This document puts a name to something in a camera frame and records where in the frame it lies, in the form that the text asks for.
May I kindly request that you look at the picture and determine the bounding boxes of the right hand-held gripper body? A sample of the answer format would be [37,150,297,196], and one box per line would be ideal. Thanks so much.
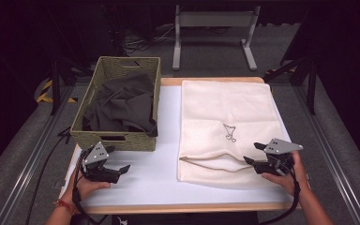
[252,138,304,177]

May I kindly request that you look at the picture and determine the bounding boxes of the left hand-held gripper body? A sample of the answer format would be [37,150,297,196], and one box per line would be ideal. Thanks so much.
[81,141,122,185]

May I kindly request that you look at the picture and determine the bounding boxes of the green woven basket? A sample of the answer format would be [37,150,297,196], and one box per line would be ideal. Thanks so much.
[69,55,162,153]

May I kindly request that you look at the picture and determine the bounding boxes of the dark grey garment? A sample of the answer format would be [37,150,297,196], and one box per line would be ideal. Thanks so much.
[82,72,159,138]

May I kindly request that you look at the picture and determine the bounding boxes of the cream mesh laundry bag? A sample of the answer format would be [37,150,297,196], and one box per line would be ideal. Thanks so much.
[176,80,287,190]

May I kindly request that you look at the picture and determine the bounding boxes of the person's left hand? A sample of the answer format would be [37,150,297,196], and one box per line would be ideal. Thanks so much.
[60,171,112,210]

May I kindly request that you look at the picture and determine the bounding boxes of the person's right hand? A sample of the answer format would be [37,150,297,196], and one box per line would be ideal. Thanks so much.
[261,151,311,197]

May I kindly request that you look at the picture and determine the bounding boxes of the white table board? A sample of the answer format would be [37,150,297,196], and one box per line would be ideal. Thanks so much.
[62,85,295,208]

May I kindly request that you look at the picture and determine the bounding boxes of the black metal stand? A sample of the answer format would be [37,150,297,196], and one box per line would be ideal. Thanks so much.
[262,55,319,116]
[48,55,94,116]

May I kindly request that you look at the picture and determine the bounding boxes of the person's dark clothing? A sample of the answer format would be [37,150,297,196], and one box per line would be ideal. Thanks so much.
[69,211,259,225]

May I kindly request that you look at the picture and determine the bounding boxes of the black and yellow hazard tape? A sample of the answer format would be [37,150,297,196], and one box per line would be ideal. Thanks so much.
[36,79,78,104]

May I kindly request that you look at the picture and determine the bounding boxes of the grey metal stand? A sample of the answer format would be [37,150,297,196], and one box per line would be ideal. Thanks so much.
[172,4,262,72]

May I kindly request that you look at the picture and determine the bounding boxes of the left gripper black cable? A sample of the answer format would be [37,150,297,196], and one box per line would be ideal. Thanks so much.
[71,151,109,225]

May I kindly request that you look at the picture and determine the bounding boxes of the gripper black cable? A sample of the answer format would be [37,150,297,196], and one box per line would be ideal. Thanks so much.
[71,151,109,225]
[257,164,302,225]

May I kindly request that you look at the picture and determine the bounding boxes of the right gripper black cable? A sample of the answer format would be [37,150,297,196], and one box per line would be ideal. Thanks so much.
[257,164,302,225]

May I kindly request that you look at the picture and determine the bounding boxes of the aluminium floor rail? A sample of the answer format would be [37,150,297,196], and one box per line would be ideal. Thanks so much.
[292,84,360,225]
[0,85,76,225]

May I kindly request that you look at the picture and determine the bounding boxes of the black floor cable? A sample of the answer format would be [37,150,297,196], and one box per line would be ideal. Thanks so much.
[24,126,73,225]

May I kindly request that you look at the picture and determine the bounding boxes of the red bracelet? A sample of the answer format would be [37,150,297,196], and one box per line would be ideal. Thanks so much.
[53,200,77,216]

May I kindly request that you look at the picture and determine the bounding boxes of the tangle of floor cables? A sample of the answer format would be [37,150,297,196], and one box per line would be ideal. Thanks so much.
[118,23,178,54]

